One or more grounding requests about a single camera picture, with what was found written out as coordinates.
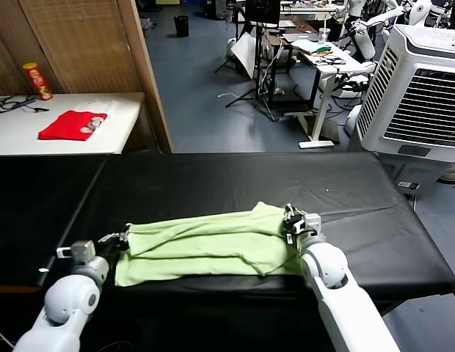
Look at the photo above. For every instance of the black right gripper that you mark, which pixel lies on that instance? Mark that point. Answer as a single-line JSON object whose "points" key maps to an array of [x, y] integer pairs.
{"points": [[295, 225]]}

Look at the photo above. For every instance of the white desk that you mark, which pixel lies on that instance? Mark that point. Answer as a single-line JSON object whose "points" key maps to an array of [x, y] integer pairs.
{"points": [[345, 64]]}

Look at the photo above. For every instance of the folded red t-shirt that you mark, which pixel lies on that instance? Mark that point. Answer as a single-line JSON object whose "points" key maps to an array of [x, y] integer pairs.
{"points": [[69, 125]]}

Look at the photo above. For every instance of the white humanoid robot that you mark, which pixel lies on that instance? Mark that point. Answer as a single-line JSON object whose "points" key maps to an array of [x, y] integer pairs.
{"points": [[363, 38], [420, 10]]}

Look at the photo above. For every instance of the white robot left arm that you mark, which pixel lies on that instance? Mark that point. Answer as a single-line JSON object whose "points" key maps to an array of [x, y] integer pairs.
{"points": [[66, 300]]}

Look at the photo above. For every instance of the brown desk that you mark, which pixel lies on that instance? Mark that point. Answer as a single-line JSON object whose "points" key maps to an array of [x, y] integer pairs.
{"points": [[286, 30]]}

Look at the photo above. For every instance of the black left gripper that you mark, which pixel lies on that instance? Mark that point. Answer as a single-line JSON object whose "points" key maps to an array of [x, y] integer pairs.
{"points": [[112, 248]]}

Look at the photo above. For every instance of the black tripod stand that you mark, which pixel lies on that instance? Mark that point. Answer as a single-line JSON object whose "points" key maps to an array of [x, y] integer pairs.
{"points": [[257, 73]]}

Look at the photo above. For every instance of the small black device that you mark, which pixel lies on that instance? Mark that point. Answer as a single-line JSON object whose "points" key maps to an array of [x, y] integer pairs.
{"points": [[409, 185]]}

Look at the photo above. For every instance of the white side table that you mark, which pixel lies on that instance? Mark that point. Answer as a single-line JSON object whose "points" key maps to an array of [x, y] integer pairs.
{"points": [[113, 121]]}

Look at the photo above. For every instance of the light green t-shirt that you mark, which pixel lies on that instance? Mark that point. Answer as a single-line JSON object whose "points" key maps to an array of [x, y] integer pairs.
{"points": [[198, 242]]}

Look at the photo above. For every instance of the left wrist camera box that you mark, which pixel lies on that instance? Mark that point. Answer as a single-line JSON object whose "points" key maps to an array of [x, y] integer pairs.
{"points": [[80, 251]]}

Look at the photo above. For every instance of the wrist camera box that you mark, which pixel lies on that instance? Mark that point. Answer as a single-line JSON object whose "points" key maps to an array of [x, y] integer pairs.
{"points": [[80, 251], [312, 223]]}

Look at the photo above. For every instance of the colourful cloth on desk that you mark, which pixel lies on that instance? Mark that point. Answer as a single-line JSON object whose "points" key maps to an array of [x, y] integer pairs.
{"points": [[321, 50]]}

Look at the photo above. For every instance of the grey laptop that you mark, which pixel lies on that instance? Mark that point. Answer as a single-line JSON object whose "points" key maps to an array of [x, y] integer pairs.
{"points": [[301, 37]]}

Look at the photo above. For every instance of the red chips can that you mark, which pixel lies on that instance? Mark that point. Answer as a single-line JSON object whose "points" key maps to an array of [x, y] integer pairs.
{"points": [[38, 81]]}

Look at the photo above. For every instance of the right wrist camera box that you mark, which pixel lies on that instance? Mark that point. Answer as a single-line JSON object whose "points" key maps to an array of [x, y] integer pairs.
{"points": [[312, 223]]}

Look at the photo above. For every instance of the wooden folding screen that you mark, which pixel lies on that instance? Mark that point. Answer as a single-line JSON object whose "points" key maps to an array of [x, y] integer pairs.
{"points": [[84, 47]]}

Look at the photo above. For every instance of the white leaning board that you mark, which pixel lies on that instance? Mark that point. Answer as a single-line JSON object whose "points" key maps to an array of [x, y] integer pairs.
{"points": [[244, 52]]}

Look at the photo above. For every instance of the black pen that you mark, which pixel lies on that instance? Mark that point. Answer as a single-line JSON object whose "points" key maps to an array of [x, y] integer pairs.
{"points": [[40, 109]]}

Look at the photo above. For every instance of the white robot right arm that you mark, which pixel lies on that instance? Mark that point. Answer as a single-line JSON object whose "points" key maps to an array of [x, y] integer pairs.
{"points": [[334, 278]]}

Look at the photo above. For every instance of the plastic cup with straw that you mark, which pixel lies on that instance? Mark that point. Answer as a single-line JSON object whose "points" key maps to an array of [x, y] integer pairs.
{"points": [[323, 34]]}

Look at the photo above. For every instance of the white air cooler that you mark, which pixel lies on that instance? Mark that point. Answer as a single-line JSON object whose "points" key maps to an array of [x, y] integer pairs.
{"points": [[425, 99]]}

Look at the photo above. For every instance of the black trash bin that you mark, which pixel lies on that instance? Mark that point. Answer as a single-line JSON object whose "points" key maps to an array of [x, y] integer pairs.
{"points": [[181, 26]]}

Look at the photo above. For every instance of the black monitor on stand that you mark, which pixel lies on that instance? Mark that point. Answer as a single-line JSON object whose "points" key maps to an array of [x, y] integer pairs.
{"points": [[262, 11]]}

